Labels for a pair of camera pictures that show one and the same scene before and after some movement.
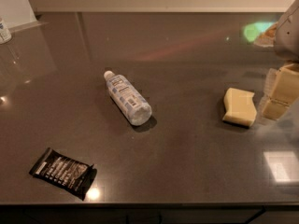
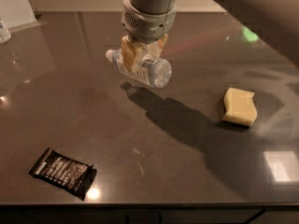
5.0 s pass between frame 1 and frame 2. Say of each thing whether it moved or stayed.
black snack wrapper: stayed
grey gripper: moved
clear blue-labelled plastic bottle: moved
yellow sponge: stayed
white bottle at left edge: stayed
